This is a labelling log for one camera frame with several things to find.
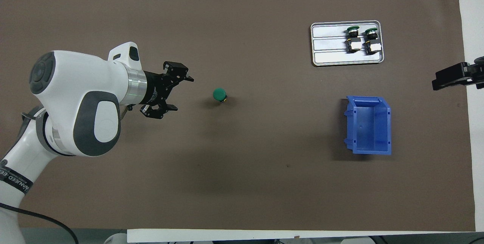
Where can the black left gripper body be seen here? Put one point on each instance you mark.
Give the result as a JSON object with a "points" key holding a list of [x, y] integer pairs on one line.
{"points": [[155, 88]]}

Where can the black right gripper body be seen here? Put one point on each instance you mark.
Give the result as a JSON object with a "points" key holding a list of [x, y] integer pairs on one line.
{"points": [[478, 73]]}

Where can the green push button switch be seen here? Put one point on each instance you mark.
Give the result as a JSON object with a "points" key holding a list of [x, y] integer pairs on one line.
{"points": [[219, 94], [371, 41], [353, 40]]}

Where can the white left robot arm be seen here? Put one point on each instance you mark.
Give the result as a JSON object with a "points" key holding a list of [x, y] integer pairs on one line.
{"points": [[75, 81]]}

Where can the brown table mat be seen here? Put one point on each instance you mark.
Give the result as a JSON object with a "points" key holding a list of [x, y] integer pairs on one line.
{"points": [[227, 28]]}

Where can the blue plastic bin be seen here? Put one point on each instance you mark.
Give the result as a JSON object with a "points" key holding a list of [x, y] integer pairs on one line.
{"points": [[370, 126]]}

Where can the grey metal tray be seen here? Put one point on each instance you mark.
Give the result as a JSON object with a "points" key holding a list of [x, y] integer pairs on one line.
{"points": [[329, 47]]}

